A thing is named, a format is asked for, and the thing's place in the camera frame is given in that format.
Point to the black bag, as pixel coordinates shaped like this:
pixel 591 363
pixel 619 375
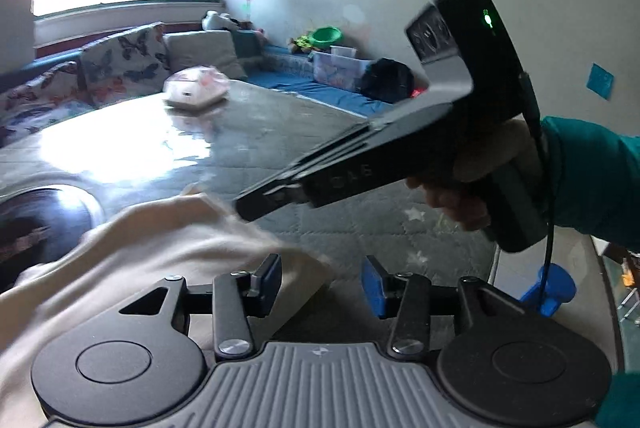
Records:
pixel 387 80

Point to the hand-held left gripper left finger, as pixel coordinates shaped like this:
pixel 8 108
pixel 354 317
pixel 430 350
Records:
pixel 272 280

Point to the person's teal jacket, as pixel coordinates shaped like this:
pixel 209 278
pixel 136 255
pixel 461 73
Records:
pixel 620 403

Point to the person's right hand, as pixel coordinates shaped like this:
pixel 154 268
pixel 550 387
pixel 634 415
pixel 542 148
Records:
pixel 495 152

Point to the white plush toy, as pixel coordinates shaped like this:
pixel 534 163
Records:
pixel 220 20

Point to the blue plastic stool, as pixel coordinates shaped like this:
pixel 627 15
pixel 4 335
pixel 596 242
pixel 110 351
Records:
pixel 550 288

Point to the cream long-sleeved shirt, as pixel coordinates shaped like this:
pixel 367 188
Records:
pixel 150 248

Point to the beige cushion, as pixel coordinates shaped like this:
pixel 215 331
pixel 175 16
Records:
pixel 205 55

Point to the long butterfly print cushion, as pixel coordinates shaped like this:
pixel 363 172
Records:
pixel 40 102

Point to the green plastic bowl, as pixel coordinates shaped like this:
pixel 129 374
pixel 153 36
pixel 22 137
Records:
pixel 326 35

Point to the person's right forearm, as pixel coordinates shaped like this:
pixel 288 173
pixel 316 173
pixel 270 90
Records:
pixel 590 178

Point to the white plastic-wrapped box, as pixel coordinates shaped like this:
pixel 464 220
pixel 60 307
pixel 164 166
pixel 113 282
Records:
pixel 196 90

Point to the clear plastic storage box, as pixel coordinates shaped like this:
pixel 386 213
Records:
pixel 340 70

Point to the blue wall sticker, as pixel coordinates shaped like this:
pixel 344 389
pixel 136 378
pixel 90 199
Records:
pixel 601 80

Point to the yellow-green toy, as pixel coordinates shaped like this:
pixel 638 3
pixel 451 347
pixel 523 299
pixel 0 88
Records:
pixel 300 43

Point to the blue corner sofa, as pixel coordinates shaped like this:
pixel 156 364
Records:
pixel 310 82

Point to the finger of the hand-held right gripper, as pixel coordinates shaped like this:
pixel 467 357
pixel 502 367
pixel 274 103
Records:
pixel 280 198

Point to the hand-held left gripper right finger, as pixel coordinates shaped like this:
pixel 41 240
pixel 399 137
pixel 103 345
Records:
pixel 374 290

